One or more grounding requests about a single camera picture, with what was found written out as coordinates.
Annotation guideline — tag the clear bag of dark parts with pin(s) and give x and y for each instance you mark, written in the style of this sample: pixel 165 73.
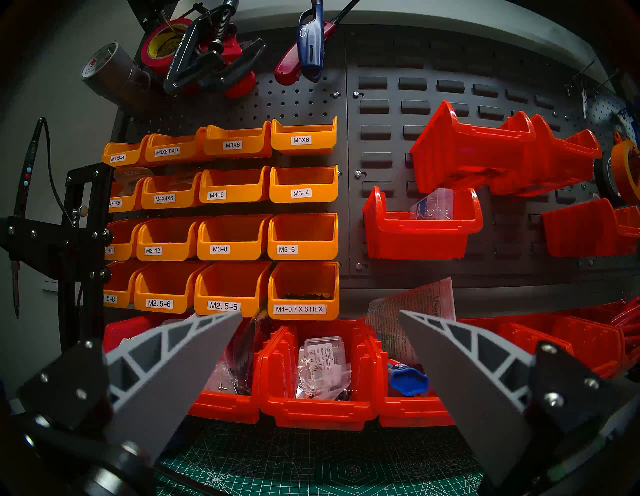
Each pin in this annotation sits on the clear bag of dark parts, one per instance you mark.
pixel 245 350

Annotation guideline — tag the orange tape roll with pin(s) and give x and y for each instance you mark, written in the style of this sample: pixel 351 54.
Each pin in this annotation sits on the orange tape roll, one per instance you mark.
pixel 622 170

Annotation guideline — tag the yellow plastic parts bin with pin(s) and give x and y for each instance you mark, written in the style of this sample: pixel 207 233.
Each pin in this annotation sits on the yellow plastic parts bin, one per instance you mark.
pixel 305 131
pixel 125 242
pixel 237 137
pixel 170 190
pixel 305 182
pixel 170 240
pixel 175 142
pixel 302 235
pixel 167 287
pixel 127 197
pixel 232 287
pixel 302 285
pixel 122 285
pixel 235 185
pixel 235 237
pixel 125 150

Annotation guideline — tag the red plastic storage bin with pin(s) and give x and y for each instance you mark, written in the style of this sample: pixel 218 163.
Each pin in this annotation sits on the red plastic storage bin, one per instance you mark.
pixel 130 327
pixel 465 160
pixel 420 240
pixel 585 232
pixel 555 165
pixel 415 415
pixel 595 340
pixel 280 380
pixel 620 315
pixel 225 407

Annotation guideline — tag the small silver scissors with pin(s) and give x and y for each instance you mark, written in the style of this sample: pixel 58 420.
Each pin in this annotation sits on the small silver scissors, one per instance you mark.
pixel 584 102

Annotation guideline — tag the green cutting mat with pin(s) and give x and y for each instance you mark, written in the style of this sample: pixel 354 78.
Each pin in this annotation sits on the green cutting mat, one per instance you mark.
pixel 310 460

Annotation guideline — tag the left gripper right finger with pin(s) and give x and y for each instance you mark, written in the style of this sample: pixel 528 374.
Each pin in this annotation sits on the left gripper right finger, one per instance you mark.
pixel 480 390

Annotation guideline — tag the clear plastic parts bag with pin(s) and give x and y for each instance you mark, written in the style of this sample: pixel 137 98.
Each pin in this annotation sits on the clear plastic parts bag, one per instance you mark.
pixel 432 205

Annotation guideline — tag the black tripod rods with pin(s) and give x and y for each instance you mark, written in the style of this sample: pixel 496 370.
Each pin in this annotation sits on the black tripod rods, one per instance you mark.
pixel 190 482

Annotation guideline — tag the black bar clamp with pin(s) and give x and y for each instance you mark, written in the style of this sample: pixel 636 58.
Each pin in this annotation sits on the black bar clamp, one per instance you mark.
pixel 205 65

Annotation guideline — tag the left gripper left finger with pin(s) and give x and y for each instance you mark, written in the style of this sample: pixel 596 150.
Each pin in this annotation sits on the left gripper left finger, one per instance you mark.
pixel 165 370

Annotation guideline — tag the clear plastic hardware bag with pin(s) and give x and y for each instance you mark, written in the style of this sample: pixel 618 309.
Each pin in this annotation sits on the clear plastic hardware bag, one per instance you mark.
pixel 322 370

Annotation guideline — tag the black metal fixture stand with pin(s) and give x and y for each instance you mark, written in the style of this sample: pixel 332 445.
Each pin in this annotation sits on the black metal fixture stand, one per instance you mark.
pixel 80 240

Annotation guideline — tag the grey duct tape roll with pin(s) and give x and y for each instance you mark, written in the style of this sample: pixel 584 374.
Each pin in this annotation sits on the grey duct tape roll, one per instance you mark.
pixel 112 72

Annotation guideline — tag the grey overhead workbench shelf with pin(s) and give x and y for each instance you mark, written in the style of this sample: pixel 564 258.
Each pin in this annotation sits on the grey overhead workbench shelf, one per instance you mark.
pixel 450 15

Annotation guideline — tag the grey pegboard back panel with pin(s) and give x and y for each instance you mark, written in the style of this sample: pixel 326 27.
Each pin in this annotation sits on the grey pegboard back panel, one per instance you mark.
pixel 400 55

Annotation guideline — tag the small blue plastic part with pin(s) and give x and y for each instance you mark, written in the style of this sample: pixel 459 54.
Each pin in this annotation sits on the small blue plastic part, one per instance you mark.
pixel 407 380

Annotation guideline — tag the red yellow tape roll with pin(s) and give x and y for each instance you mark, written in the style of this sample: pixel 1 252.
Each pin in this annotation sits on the red yellow tape roll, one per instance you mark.
pixel 162 45

